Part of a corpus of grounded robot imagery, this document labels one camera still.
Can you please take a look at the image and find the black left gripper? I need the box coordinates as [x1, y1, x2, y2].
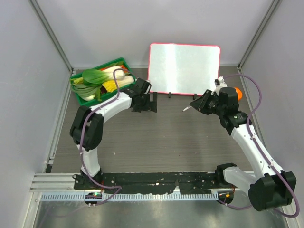
[133, 92, 157, 113]

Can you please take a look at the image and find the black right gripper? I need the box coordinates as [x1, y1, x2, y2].
[190, 89, 226, 116]

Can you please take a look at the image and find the pink framed whiteboard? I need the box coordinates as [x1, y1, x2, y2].
[148, 43, 221, 95]

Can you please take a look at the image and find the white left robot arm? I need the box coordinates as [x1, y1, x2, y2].
[70, 78, 158, 190]

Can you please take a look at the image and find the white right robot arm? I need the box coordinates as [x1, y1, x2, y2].
[190, 87, 296, 211]

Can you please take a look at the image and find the orange tangerine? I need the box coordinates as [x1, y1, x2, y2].
[234, 87, 243, 101]

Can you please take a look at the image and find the yellow white napa cabbage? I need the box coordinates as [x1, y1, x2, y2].
[102, 76, 134, 93]

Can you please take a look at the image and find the green bok choy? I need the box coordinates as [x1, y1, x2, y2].
[82, 66, 125, 86]

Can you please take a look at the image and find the green plastic vegetable tray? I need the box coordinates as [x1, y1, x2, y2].
[70, 57, 136, 107]

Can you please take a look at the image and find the green scallion bunch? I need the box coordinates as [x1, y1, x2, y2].
[72, 84, 101, 101]

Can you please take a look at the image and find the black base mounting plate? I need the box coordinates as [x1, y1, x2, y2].
[74, 171, 238, 194]

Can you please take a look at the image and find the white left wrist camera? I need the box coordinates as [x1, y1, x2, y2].
[145, 80, 152, 94]

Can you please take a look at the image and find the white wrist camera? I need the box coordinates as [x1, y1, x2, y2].
[213, 76, 227, 96]
[145, 80, 152, 94]

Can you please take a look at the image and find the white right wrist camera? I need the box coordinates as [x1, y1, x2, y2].
[213, 76, 227, 96]

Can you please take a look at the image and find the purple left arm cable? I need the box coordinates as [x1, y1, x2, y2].
[78, 68, 133, 207]

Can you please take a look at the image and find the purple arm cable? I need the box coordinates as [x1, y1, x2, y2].
[218, 74, 301, 219]
[78, 68, 133, 207]

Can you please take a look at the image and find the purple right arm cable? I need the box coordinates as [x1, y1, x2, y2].
[218, 74, 301, 219]

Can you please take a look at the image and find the white slotted cable duct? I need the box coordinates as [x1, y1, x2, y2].
[40, 191, 218, 202]

